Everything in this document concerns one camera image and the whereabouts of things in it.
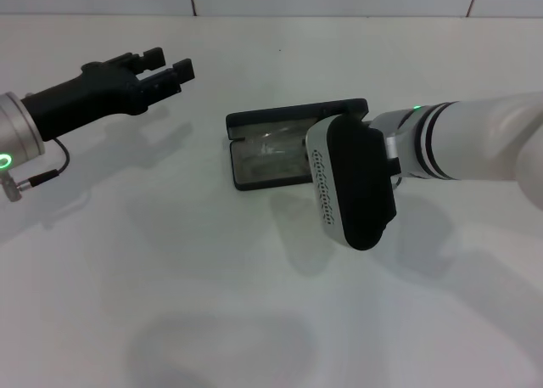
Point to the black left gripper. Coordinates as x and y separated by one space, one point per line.
85 99

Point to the black glasses case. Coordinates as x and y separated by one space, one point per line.
271 114

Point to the transparent glasses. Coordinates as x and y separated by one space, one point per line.
267 144

